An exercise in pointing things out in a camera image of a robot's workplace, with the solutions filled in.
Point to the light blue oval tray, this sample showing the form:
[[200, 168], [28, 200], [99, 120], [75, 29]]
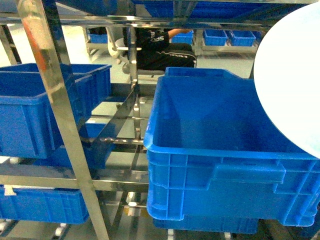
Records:
[[287, 77]]

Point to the blue bin left shelf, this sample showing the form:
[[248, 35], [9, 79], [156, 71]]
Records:
[[28, 127]]

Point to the stainless steel shelf rack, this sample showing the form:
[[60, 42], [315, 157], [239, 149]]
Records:
[[79, 162]]

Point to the person in black clothes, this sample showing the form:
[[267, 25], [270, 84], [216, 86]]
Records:
[[158, 53]]

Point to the large blue crate front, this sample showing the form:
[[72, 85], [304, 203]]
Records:
[[213, 152]]

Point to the blue bin behind left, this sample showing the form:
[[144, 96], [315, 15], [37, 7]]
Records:
[[100, 86]]

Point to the blue bin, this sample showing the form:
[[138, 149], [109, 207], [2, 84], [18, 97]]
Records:
[[100, 86], [56, 205]]

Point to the blue bin lower left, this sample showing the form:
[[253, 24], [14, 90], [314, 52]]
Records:
[[56, 205]]

